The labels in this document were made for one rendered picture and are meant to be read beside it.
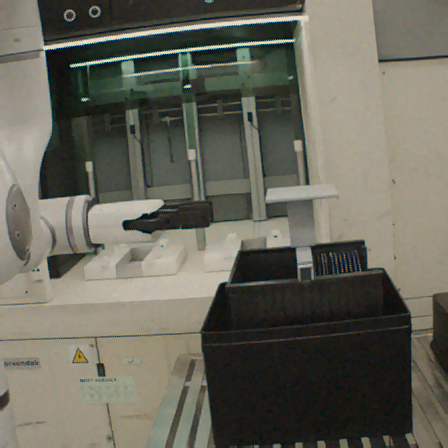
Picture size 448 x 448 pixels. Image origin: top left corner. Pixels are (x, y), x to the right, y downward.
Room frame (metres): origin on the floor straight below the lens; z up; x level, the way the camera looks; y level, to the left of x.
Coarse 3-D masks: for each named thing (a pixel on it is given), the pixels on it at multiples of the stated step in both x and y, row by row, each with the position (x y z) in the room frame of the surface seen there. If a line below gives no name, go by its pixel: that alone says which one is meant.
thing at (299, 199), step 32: (288, 192) 0.96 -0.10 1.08; (320, 192) 0.92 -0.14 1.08; (256, 256) 1.07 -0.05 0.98; (288, 256) 1.07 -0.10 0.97; (320, 256) 1.06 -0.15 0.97; (256, 288) 0.86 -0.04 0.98; (288, 288) 0.86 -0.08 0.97; (320, 288) 0.86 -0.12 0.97; (352, 288) 0.85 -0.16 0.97; (256, 320) 0.87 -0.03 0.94; (288, 320) 0.86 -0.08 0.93; (320, 320) 0.86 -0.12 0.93
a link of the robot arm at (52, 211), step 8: (40, 200) 1.01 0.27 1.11; (48, 200) 1.00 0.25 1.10; (56, 200) 0.99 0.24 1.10; (64, 200) 0.99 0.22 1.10; (40, 208) 0.98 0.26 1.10; (48, 208) 0.98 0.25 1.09; (56, 208) 0.98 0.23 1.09; (64, 208) 0.97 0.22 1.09; (40, 216) 0.96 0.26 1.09; (48, 216) 0.97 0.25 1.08; (56, 216) 0.97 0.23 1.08; (64, 216) 0.97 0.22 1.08; (48, 224) 0.96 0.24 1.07; (56, 224) 0.96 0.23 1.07; (64, 224) 0.96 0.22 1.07; (56, 232) 0.96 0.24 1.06; (64, 232) 0.96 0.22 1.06; (56, 240) 0.97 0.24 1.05; (64, 240) 0.97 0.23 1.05; (56, 248) 0.97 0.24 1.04; (64, 248) 0.97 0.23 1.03
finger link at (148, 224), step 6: (126, 222) 0.95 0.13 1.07; (132, 222) 0.94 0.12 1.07; (138, 222) 0.93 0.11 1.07; (144, 222) 0.93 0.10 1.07; (150, 222) 0.92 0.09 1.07; (156, 222) 0.92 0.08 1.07; (162, 222) 0.93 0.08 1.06; (126, 228) 0.95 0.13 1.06; (132, 228) 0.94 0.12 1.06; (138, 228) 0.94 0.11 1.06; (144, 228) 0.93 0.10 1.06; (150, 228) 0.92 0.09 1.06; (156, 228) 0.92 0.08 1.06
